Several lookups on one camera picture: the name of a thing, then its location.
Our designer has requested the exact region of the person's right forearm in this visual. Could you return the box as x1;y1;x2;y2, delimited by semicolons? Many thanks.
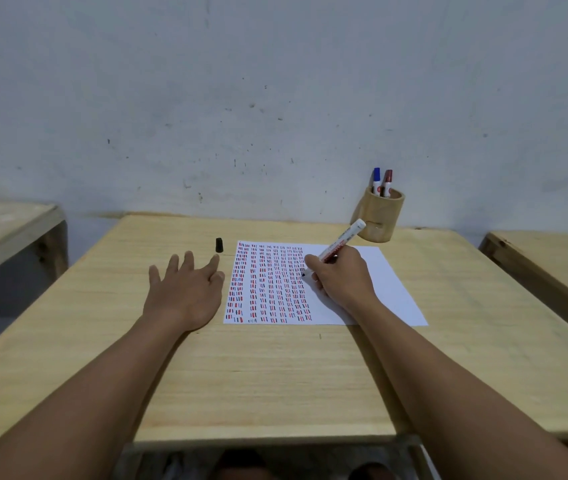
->
348;299;568;480

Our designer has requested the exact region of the person's left hand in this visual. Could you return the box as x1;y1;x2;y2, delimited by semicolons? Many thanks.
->
143;251;225;333

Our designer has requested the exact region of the wooden pen holder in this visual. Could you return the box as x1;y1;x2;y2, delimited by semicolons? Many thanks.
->
350;187;406;244

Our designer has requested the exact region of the white marker pen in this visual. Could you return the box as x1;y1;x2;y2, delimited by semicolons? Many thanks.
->
301;219;367;278

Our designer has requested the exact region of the white paper with marker strokes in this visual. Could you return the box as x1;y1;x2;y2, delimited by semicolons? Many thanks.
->
223;240;429;327

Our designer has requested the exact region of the wooden side table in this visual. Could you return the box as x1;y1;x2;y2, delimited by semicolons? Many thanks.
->
478;231;568;351
0;200;69;291

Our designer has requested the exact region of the person's left forearm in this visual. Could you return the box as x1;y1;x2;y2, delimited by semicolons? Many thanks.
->
0;315;187;480

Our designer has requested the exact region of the person's right hand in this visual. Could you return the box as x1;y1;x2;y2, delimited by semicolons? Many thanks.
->
304;245;380;316

